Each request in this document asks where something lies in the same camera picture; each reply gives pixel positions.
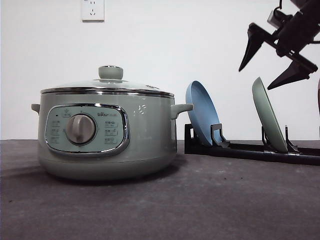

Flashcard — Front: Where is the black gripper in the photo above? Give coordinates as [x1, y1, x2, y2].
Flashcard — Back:
[238, 0, 320, 90]

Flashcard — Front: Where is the green plate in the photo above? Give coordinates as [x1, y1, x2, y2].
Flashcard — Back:
[251, 77, 288, 154]

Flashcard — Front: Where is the glass steamer lid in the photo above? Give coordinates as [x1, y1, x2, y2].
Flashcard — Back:
[40, 65, 175, 97]

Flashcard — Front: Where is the dark red plate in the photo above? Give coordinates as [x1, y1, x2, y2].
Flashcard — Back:
[318, 78, 320, 140]

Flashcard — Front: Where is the blue plate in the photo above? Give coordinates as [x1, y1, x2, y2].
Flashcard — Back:
[185, 80, 222, 146]

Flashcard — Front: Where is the black plate rack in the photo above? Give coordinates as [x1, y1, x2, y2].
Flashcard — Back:
[184, 123, 320, 166]

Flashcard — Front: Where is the green electric steamer pot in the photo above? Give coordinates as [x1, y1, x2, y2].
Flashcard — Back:
[31, 86, 193, 181]

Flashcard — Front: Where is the gray gripper camera box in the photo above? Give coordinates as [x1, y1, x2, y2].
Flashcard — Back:
[267, 9, 293, 29]

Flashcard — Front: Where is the white wall socket left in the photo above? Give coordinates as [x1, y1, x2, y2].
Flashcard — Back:
[80, 0, 105, 24]

